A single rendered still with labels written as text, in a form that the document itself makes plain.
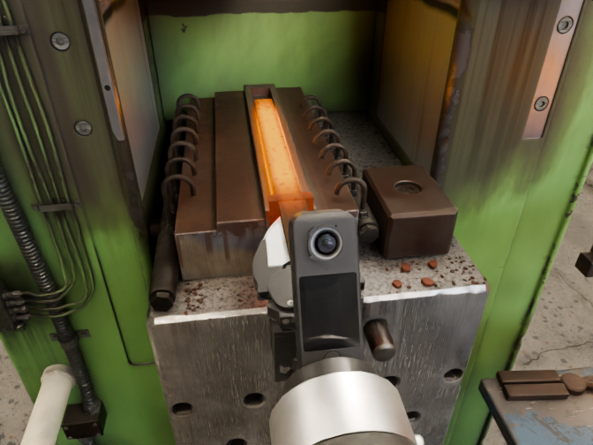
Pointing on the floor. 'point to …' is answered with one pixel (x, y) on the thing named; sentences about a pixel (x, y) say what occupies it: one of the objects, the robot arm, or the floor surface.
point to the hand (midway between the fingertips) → (294, 217)
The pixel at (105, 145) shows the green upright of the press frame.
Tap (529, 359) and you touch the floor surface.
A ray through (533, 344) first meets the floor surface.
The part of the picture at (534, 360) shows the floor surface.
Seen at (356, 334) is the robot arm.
